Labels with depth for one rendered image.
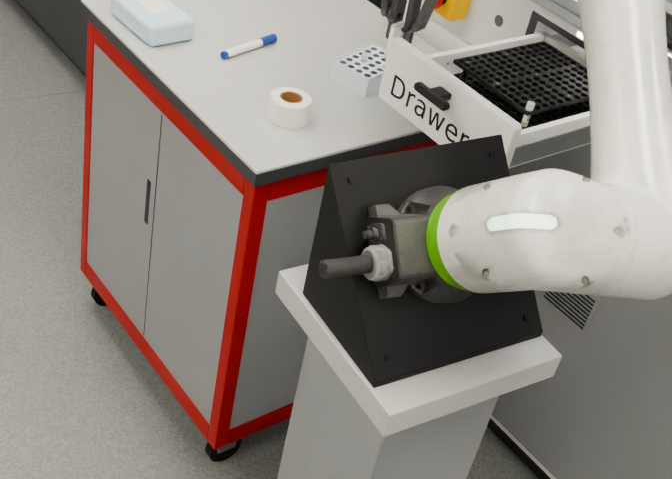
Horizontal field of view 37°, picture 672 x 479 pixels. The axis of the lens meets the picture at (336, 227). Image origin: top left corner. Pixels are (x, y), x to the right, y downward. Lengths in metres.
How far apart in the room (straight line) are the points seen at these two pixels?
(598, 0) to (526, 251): 0.38
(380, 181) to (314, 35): 0.78
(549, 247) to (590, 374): 0.94
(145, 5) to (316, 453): 0.88
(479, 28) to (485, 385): 0.88
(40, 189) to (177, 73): 1.06
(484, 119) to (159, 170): 0.65
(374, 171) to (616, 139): 0.29
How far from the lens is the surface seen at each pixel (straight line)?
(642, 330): 1.86
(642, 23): 1.27
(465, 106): 1.53
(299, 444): 1.53
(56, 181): 2.79
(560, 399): 2.06
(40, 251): 2.55
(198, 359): 1.93
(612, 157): 1.21
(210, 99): 1.70
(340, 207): 1.20
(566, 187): 1.08
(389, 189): 1.24
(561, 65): 1.76
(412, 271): 1.17
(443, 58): 1.70
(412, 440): 1.36
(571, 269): 1.08
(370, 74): 1.80
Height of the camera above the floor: 1.62
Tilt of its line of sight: 36 degrees down
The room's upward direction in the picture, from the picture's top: 12 degrees clockwise
